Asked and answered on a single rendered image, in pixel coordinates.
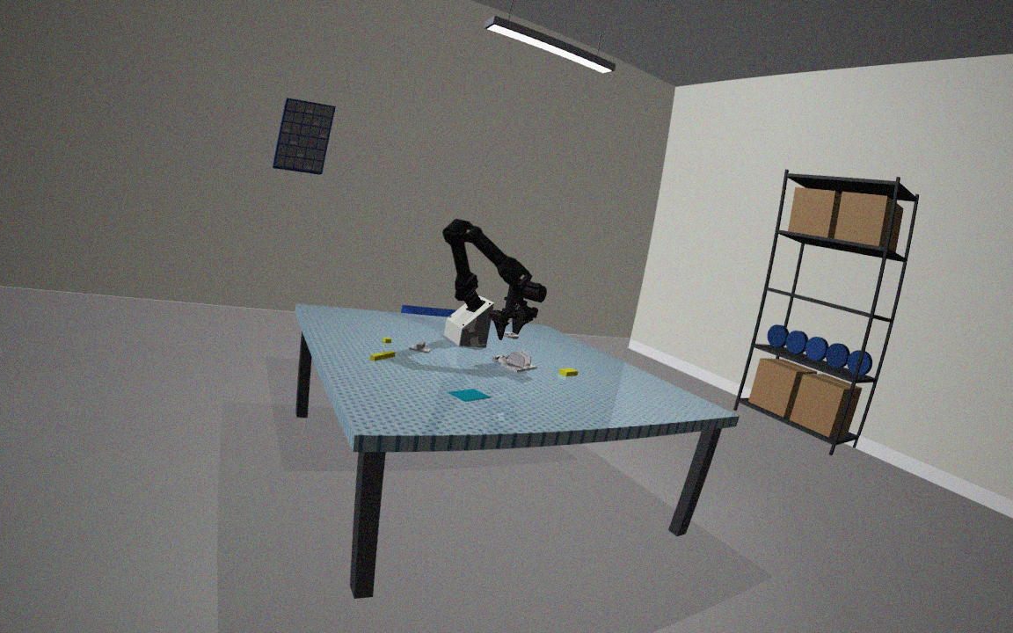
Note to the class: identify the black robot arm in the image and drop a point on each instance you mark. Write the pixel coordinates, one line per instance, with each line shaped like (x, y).
(510, 270)

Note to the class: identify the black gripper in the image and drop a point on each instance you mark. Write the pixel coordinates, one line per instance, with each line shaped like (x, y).
(501, 318)

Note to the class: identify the teal flat rectangular plate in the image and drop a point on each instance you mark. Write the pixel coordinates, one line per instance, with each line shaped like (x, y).
(468, 395)

